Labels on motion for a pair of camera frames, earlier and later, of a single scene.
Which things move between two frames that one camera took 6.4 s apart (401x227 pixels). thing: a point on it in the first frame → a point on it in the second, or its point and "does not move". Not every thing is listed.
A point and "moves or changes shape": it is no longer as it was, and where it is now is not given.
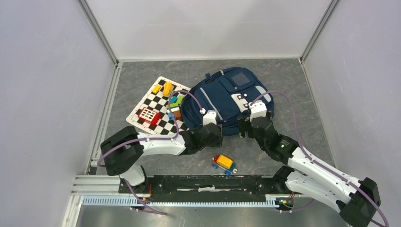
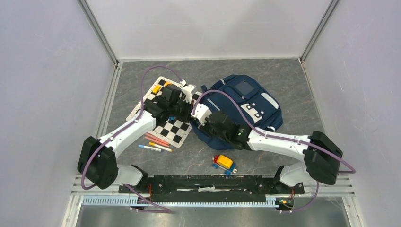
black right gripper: (244, 123) → (204, 128)
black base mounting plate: (209, 188) does not move
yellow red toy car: (224, 163) does not move
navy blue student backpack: (228, 94) moves or changes shape
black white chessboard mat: (150, 116) does not move
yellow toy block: (156, 89) does not move
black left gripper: (217, 141) → (189, 107)
